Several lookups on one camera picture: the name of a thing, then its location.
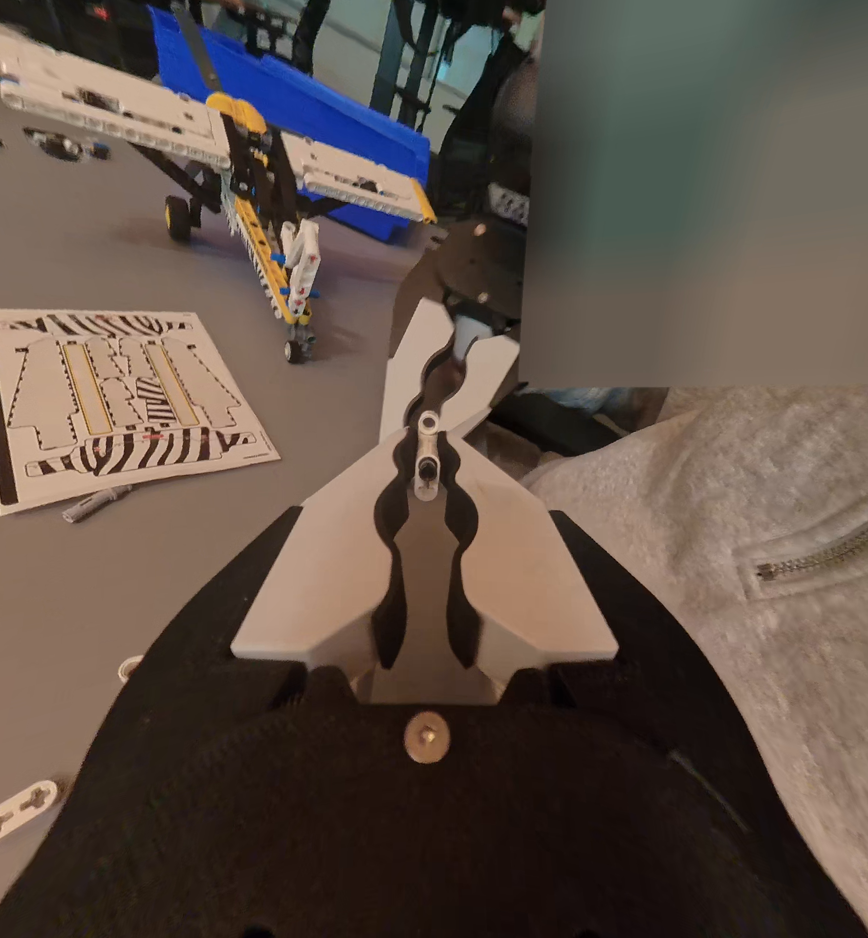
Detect white lego connector assembly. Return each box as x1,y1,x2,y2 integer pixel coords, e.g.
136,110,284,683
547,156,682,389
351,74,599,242
412,410,444,504

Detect light grey lego pin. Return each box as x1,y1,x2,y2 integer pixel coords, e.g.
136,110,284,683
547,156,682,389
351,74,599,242
62,483,135,524

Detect light blue jeans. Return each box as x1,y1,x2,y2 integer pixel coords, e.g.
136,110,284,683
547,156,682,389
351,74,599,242
544,387,670,413

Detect short white lego beam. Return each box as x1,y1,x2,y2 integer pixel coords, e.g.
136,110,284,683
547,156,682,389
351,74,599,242
0,778,62,848

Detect lego airplane model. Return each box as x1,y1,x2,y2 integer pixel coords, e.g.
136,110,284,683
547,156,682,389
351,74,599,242
0,3,439,366

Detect zebra sticker sheet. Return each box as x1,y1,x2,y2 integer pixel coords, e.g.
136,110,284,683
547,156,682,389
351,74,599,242
0,308,282,517

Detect grey zip sweatshirt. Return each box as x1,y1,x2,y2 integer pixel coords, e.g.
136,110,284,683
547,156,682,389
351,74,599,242
522,384,868,938

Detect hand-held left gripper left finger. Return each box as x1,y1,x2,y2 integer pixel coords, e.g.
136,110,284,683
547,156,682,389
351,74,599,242
230,428,417,687

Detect black standing desk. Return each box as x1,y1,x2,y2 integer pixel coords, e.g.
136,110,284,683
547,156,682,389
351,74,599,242
368,0,454,141

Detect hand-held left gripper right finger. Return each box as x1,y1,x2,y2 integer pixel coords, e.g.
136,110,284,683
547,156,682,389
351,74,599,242
438,431,621,691

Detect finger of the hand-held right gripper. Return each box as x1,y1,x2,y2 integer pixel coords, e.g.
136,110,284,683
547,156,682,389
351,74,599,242
440,332,522,442
379,296,457,444

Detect small dark lego parts cluster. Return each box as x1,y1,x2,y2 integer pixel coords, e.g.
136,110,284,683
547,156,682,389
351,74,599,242
23,125,111,164

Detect black office chair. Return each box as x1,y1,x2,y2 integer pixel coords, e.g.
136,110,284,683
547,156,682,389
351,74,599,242
434,33,540,221

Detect blue plastic bin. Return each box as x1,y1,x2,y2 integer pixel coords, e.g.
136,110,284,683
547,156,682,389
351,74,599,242
148,6,434,242

